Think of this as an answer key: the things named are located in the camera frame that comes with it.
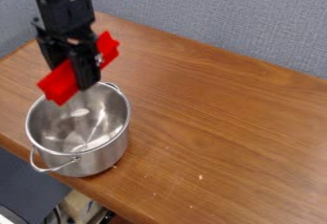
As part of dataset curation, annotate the stainless steel pot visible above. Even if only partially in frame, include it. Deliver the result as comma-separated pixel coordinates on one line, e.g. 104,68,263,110
24,82,131,177

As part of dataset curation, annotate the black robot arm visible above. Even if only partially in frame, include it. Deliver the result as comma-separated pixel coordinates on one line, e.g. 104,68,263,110
32,0,101,90

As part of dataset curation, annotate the beige box under table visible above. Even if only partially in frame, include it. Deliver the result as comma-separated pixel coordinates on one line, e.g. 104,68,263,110
60,190,104,224

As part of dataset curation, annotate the red block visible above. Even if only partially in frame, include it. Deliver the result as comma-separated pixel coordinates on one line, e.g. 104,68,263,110
37,32,119,105

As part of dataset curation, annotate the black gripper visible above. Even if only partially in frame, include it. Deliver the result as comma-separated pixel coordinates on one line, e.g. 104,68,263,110
33,0,101,90

